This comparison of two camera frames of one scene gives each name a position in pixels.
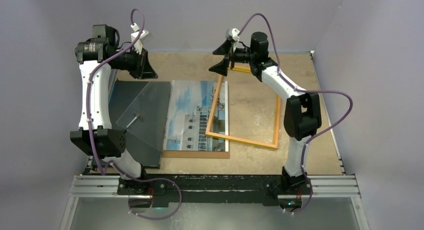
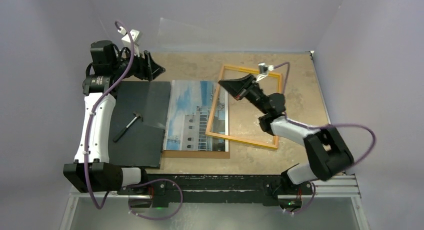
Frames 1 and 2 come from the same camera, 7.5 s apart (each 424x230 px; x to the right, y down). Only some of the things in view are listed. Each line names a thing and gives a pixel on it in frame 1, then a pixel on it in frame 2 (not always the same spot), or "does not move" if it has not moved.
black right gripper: x=221 y=68 to x=240 y=88
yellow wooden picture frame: x=277 y=121 does not move
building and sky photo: x=190 y=106 does not move
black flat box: x=145 y=139 does not move
